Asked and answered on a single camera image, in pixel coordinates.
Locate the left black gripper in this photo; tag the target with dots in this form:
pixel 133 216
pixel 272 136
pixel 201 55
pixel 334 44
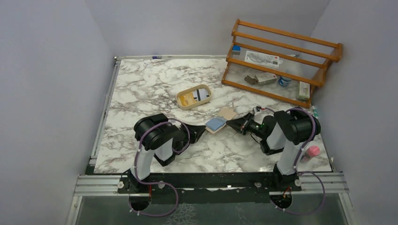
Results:
pixel 195 131

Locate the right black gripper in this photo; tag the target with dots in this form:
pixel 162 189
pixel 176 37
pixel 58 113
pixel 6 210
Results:
pixel 241 124

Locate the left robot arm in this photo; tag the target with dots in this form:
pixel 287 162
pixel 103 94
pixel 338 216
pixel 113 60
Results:
pixel 163 139

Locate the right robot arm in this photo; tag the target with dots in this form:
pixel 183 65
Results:
pixel 288 132

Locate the orange card in tray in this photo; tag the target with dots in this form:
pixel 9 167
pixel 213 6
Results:
pixel 187 99

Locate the white black card in tray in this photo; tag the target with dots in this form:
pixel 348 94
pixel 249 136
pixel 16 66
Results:
pixel 200 94

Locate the beige oval tray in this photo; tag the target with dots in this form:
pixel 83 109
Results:
pixel 189 91

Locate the brown small object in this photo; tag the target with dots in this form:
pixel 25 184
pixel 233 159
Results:
pixel 250 80

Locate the grey box with red label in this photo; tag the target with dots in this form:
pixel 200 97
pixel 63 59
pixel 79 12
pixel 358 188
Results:
pixel 265 78

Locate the blue white bottle cap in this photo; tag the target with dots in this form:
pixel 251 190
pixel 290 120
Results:
pixel 284 81

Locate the clear packet with red label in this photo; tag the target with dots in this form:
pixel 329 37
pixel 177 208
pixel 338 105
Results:
pixel 263 59

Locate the green white small box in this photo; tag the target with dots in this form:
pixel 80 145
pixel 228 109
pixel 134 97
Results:
pixel 303 91

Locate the wooden shelf rack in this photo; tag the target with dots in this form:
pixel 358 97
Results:
pixel 305 59

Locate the green white tube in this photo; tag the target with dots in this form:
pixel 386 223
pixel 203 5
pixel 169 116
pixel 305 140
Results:
pixel 315 112

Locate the blue white small box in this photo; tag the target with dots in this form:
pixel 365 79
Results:
pixel 236 50

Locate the pink object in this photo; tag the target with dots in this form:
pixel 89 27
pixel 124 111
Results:
pixel 310 153

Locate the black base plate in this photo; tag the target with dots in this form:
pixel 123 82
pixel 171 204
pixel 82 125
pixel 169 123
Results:
pixel 201 187

